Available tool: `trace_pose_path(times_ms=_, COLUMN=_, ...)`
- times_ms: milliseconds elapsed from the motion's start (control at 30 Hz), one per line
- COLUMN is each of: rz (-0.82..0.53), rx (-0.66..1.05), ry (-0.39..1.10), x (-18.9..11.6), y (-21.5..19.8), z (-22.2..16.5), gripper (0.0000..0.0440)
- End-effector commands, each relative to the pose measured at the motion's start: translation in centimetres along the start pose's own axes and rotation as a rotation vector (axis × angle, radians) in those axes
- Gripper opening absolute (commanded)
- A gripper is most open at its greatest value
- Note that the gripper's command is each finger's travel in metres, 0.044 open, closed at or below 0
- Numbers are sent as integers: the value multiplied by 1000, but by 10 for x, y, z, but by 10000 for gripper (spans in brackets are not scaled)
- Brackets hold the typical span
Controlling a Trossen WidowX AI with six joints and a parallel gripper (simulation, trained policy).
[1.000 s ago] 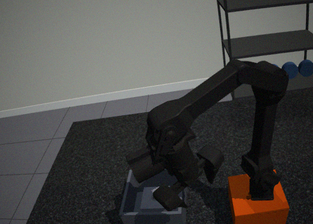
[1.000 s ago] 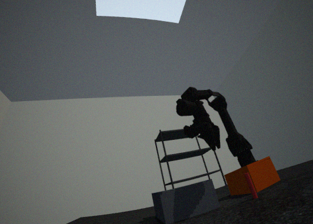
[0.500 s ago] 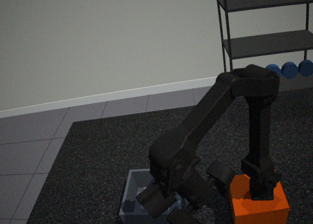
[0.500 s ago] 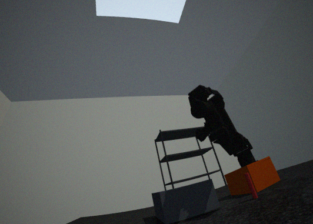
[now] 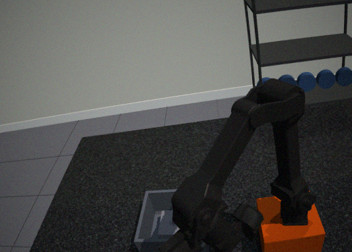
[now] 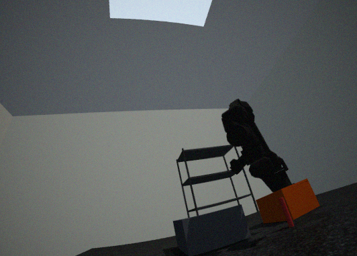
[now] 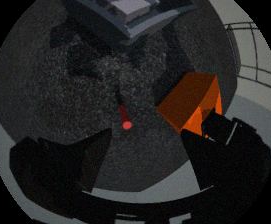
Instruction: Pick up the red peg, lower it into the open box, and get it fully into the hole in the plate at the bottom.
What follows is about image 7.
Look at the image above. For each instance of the red peg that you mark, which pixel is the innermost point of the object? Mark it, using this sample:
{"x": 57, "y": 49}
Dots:
{"x": 126, "y": 123}

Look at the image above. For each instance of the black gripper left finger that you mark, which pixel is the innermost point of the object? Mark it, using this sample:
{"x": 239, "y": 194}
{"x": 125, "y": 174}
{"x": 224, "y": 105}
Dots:
{"x": 83, "y": 158}

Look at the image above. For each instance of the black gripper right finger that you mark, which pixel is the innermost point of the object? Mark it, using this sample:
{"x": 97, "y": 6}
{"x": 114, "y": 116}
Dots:
{"x": 207, "y": 157}

